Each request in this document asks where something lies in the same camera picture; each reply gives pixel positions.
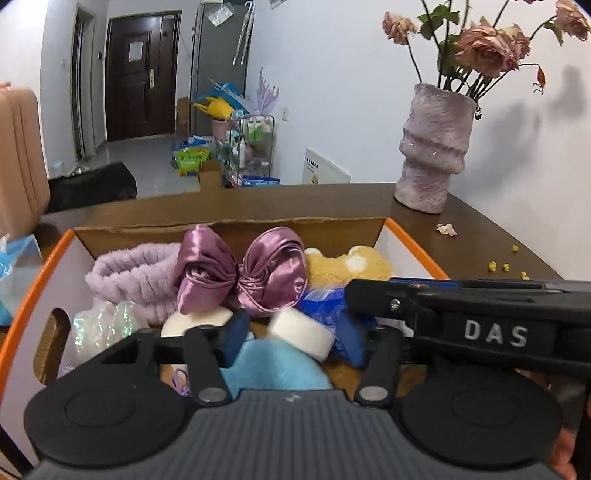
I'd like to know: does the brown cardboard carton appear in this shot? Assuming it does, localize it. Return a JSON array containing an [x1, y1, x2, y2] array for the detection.
[[176, 97, 192, 139]]

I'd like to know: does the wire storage rack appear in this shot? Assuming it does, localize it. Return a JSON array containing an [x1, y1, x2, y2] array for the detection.
[[215, 115, 276, 188]]

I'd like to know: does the purple fluffy headband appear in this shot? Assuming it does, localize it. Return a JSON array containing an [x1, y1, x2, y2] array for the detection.
[[84, 242, 185, 324]]

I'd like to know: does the black bag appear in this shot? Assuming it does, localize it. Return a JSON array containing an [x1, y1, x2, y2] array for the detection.
[[46, 161, 138, 214]]

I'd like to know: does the purple folded umbrella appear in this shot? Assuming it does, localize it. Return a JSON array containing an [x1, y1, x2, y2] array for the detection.
[[256, 67, 281, 114]]

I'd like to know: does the pink textured vase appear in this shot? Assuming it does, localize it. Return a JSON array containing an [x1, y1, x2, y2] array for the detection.
[[394, 83, 478, 215]]

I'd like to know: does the light blue cloth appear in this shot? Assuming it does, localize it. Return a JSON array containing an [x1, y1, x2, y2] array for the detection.
[[219, 339, 333, 400]]

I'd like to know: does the dark brown door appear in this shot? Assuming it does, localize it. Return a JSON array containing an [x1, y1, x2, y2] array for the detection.
[[105, 11, 183, 143]]

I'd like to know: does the yellow teddy bear plush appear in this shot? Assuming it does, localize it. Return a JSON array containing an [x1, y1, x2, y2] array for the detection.
[[302, 246, 394, 296]]

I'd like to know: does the dried rose bouquet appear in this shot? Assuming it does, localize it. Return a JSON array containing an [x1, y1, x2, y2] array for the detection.
[[381, 0, 591, 121]]

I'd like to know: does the yellow toy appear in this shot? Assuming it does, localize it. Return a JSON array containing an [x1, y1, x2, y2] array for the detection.
[[193, 96, 233, 120]]

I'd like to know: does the white round sponge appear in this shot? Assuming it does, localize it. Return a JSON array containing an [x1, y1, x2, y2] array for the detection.
[[161, 307, 234, 340], [268, 307, 337, 363]]

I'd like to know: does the person's right hand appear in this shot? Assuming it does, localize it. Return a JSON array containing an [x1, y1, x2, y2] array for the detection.
[[551, 426, 579, 480]]

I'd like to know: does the purple hair tie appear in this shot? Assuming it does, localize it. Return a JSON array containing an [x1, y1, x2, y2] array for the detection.
[[172, 364, 192, 398]]

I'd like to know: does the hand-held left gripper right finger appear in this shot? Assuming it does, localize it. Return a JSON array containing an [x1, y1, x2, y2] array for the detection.
[[338, 310, 404, 409]]

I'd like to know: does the grey sliding door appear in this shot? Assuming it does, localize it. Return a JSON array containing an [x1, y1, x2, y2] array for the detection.
[[71, 4, 98, 160]]

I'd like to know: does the green plastic bag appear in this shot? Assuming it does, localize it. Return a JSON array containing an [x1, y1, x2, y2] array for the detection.
[[171, 145, 211, 177]]

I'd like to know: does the blue plastic packet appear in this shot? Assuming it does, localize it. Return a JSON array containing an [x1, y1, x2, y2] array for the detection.
[[295, 286, 370, 365]]

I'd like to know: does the purple satin bow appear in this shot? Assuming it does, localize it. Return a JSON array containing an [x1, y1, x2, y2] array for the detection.
[[173, 224, 309, 318]]

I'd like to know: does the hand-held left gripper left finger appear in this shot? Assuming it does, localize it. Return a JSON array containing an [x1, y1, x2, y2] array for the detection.
[[98, 308, 253, 408]]

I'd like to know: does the pink ribbed suitcase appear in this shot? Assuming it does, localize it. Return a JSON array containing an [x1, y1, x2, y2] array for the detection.
[[0, 83, 51, 238]]

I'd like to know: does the grey refrigerator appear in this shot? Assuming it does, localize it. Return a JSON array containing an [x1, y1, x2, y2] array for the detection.
[[189, 0, 262, 137]]

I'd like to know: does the blue tissue packet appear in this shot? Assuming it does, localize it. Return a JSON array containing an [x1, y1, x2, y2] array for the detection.
[[0, 233, 44, 326]]

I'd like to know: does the small cardboard box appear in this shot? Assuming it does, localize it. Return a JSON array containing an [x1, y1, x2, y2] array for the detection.
[[198, 159, 225, 191]]

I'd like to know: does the orange rimmed cardboard box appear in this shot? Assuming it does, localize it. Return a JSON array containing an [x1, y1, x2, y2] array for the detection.
[[0, 183, 452, 467]]

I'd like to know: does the iridescent plastic bag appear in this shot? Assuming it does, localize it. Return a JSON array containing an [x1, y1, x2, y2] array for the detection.
[[71, 300, 151, 370]]

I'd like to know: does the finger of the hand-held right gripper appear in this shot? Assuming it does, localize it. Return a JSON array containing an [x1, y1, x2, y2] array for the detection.
[[389, 276, 461, 290], [343, 277, 417, 327]]

